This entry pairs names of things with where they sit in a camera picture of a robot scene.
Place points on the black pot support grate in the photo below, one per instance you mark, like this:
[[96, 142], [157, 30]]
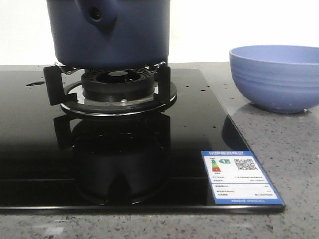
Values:
[[71, 98]]

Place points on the black glass gas cooktop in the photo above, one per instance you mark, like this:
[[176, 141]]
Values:
[[51, 162]]

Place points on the light blue plastic bowl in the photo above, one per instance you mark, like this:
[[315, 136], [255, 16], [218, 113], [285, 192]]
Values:
[[277, 78]]

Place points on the dark blue cooking pot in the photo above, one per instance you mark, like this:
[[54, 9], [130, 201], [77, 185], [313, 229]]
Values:
[[110, 34]]

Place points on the black gas burner head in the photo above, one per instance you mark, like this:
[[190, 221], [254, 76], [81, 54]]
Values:
[[114, 86]]

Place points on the blue energy efficiency label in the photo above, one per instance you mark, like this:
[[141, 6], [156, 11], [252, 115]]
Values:
[[237, 178]]

